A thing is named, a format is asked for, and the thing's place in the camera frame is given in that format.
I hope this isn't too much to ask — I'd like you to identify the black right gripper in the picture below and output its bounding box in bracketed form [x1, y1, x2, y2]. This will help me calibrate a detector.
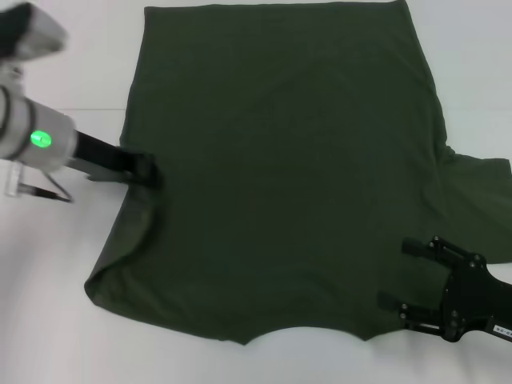
[378, 235, 512, 344]

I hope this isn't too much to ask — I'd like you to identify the left arm connector cable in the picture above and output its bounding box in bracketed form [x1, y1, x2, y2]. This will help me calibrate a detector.
[3, 163, 75, 203]

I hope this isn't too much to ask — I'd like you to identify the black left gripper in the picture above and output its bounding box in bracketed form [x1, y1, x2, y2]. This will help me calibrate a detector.
[74, 130, 165, 187]

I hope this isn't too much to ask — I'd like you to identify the dark green t-shirt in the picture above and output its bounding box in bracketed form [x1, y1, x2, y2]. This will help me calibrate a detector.
[82, 0, 512, 348]

